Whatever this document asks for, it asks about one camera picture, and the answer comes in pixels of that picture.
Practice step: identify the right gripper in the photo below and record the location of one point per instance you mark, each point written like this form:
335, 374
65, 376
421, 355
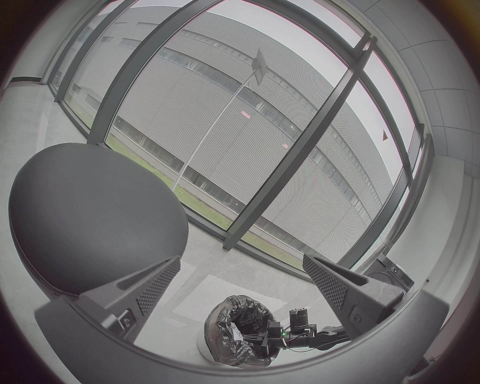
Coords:
276, 342

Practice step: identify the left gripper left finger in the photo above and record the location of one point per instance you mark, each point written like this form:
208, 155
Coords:
127, 296

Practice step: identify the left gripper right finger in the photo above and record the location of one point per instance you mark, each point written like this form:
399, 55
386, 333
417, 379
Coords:
360, 300

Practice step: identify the black plastic bag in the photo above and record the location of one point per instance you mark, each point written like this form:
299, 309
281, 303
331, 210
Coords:
225, 311

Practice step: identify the white trash bin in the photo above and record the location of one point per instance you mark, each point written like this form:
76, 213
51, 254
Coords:
201, 348

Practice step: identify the dark grey round chair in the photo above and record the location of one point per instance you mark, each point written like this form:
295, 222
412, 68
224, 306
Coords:
93, 217

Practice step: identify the window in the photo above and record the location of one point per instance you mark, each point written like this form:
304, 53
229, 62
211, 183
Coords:
262, 123

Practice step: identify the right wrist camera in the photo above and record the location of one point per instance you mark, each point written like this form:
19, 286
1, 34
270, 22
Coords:
275, 328

